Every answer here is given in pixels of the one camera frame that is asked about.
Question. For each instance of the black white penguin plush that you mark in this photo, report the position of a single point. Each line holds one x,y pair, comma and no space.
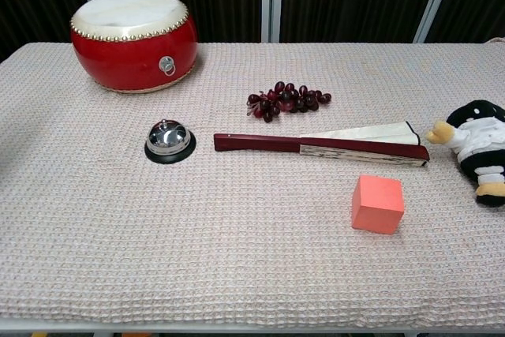
479,143

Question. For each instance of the red folding fan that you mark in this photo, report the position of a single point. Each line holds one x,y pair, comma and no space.
323,147

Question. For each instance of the red Chinese drum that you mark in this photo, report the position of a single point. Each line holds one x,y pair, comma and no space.
126,57

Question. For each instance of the orange foam cube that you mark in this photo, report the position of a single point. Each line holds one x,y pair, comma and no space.
376,207

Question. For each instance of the pink waffle tablecloth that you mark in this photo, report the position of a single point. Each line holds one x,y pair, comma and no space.
236,234

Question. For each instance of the dark red grape bunch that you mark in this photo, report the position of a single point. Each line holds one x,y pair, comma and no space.
290,101

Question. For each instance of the silver desk bell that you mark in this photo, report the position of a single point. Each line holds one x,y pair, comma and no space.
169,140

